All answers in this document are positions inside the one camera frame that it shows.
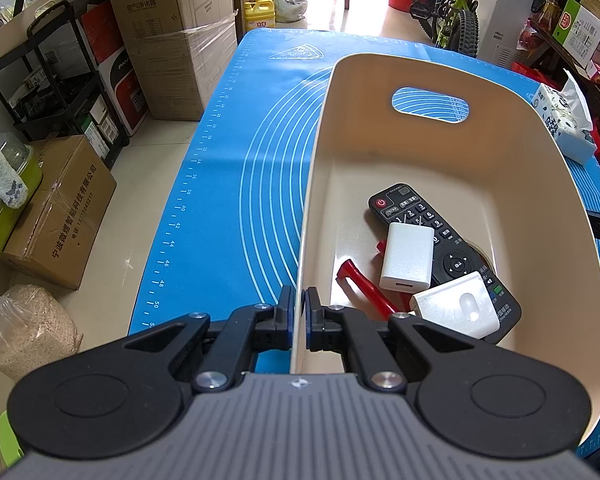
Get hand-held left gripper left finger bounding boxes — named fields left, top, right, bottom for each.
left=111, top=285, right=297, bottom=394

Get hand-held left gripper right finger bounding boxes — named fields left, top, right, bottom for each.
left=304, top=286, right=487, bottom=392

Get red plastic tool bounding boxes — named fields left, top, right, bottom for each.
left=336, top=239, right=415, bottom=320

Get white charger block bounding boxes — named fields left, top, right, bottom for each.
left=379, top=223, right=436, bottom=292

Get black remote control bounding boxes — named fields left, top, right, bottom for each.
left=368, top=183, right=522, bottom=345

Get cream plastic bin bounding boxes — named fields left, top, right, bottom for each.
left=289, top=52, right=600, bottom=456

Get blue white tissue pack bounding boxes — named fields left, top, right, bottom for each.
left=532, top=69, right=598, bottom=166

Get clear tape roll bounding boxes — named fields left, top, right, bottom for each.
left=461, top=240, right=491, bottom=273

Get green and white carton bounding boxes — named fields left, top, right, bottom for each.
left=557, top=0, right=600, bottom=71

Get blue silicone baking mat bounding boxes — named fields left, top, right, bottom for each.
left=128, top=28, right=600, bottom=461

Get amber oil bottle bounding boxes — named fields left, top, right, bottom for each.
left=537, top=0, right=563, bottom=31

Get white chest freezer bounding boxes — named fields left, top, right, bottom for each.
left=477, top=0, right=563, bottom=68

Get green kids bicycle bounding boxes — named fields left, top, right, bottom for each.
left=409, top=0, right=495, bottom=58

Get brown box with black text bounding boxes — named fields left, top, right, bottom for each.
left=0, top=135, right=117, bottom=291

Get clear bag of grain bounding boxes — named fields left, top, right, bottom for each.
left=0, top=284, right=83, bottom=381

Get plastic-wrapped cardboard box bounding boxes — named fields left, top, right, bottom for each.
left=122, top=15, right=238, bottom=122

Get green container with clear lid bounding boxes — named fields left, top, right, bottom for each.
left=0, top=132, right=43, bottom=261

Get red and white appliance box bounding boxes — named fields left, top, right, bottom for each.
left=80, top=0, right=148, bottom=136

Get green plastic stool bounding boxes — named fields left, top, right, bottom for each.
left=0, top=410, right=26, bottom=471

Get yellow detergent bottle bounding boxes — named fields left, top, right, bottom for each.
left=243, top=0, right=277, bottom=33

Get white plastic bag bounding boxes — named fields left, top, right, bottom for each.
left=271, top=0, right=308, bottom=23

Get grey fluffy cloth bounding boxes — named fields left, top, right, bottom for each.
left=0, top=140, right=29, bottom=209

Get black utility cart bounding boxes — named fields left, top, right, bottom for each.
left=0, top=0, right=131, bottom=168

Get open cardboard box with handle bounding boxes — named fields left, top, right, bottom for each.
left=0, top=0, right=63, bottom=68

